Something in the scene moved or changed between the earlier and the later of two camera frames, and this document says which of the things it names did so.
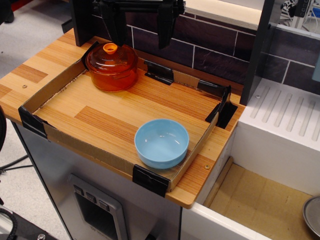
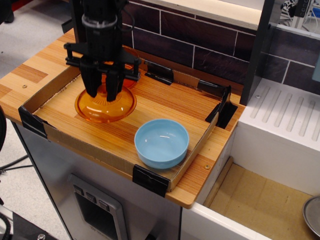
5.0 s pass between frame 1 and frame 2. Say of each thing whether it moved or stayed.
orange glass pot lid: moved
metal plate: stayed
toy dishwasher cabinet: stayed
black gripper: moved
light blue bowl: stayed
